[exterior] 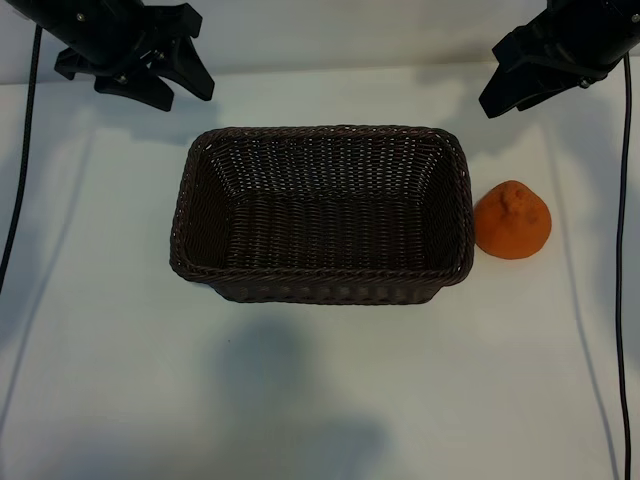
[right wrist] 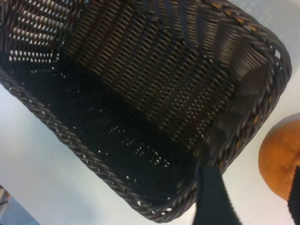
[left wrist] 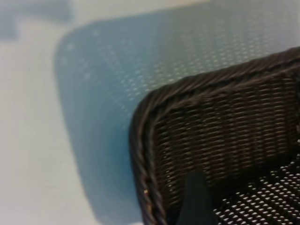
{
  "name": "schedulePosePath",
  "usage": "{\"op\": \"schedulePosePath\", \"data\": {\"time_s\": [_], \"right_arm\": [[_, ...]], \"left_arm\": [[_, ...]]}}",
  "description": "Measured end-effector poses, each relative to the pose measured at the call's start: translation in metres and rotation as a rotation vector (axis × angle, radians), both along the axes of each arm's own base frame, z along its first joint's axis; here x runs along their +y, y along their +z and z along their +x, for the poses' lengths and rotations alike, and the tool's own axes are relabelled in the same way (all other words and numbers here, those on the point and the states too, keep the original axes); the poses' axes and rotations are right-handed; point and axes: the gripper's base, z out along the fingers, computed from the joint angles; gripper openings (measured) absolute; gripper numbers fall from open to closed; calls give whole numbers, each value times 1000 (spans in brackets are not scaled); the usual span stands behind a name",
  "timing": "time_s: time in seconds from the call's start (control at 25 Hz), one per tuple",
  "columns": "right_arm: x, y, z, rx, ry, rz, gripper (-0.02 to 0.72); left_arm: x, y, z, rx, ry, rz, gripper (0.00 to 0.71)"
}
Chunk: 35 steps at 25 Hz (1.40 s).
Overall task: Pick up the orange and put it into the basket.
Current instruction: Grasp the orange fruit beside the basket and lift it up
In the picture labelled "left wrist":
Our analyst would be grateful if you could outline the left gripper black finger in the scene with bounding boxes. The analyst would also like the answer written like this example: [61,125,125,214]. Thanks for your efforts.
[181,173,218,225]

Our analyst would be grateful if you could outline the dark brown woven basket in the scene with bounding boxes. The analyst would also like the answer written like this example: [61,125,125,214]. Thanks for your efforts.
[128,46,300,225]

